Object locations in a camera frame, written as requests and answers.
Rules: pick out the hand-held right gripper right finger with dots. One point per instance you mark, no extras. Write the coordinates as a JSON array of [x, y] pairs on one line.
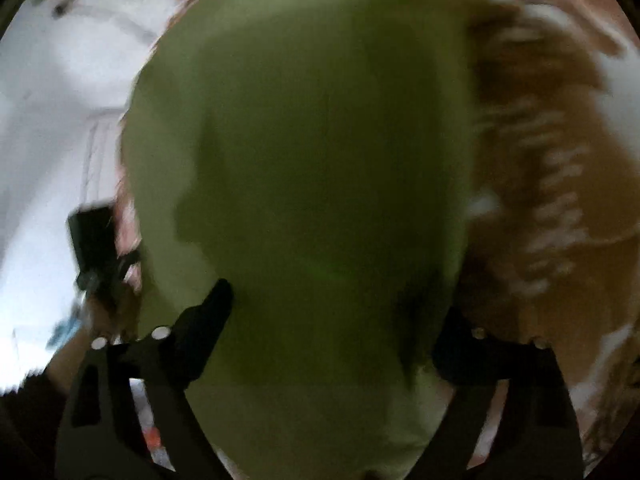
[[465, 360]]

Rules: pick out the olive green garment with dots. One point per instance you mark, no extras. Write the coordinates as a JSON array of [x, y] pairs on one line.
[[310, 160]]

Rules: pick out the teal object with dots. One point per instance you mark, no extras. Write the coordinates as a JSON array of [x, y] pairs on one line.
[[65, 332]]

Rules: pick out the brown floral printed blanket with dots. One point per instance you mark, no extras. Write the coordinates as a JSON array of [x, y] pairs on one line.
[[550, 210]]

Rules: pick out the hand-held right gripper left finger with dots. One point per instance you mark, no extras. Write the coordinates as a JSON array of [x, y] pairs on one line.
[[210, 330]]

